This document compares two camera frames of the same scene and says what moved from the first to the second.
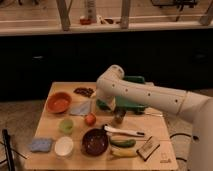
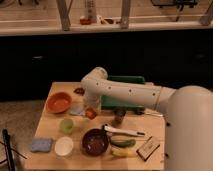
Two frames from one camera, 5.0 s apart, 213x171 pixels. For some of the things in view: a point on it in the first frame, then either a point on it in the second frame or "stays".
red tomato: x=90 y=119 to x=90 y=113
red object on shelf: x=85 y=21 stays
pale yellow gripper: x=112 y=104 to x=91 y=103
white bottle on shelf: x=91 y=10 stays
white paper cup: x=63 y=146 stays
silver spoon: x=153 y=113 stays
